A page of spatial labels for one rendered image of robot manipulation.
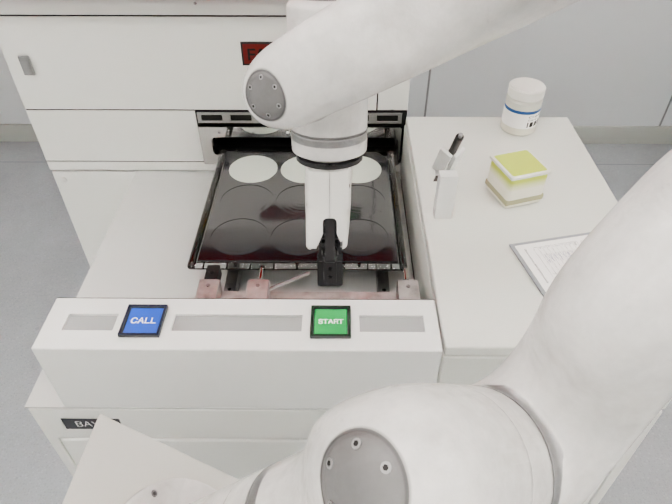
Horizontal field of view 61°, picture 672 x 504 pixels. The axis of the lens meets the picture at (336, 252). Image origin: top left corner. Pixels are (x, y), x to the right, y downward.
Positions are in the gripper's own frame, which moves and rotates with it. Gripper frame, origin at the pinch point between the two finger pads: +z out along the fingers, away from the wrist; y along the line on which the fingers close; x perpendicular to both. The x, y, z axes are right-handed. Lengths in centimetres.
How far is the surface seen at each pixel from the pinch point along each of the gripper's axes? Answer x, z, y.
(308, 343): -3.0, 11.0, 1.1
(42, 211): -128, 74, -168
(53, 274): -109, 82, -128
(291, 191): -7.6, 8.1, -42.1
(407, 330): 10.6, 10.8, -1.3
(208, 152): -27, 6, -60
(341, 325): 1.5, 10.0, -1.5
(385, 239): 9.9, 11.1, -27.7
